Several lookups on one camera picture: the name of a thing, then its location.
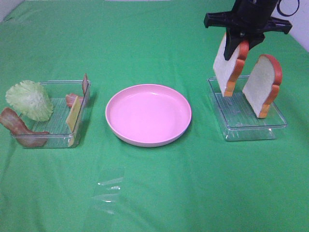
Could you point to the clear plastic film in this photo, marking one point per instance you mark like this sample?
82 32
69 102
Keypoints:
107 190

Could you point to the toy yellow cheese slice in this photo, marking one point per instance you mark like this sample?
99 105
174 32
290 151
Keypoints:
72 119

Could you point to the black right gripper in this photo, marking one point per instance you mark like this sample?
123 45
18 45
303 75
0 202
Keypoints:
247 16

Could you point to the green tablecloth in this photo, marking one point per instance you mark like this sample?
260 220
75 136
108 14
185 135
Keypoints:
199 183

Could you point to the toy lettuce leaf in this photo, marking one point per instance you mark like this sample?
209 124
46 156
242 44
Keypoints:
31 99

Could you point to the pink round plate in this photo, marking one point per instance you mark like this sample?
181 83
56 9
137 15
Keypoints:
148 115

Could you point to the toy bread slice upright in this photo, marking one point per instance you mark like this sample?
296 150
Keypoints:
263 84

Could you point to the clear bread container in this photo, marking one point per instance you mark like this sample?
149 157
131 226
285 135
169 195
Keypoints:
236 118

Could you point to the toy bread slice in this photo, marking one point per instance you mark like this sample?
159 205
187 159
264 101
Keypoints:
228 71
263 84

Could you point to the toy bacon strip front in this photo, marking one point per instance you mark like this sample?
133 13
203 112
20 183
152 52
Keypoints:
11 121

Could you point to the clear fillings container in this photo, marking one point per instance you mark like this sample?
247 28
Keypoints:
56 133

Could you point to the toy bacon strip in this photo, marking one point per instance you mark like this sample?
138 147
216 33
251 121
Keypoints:
11 121
70 98

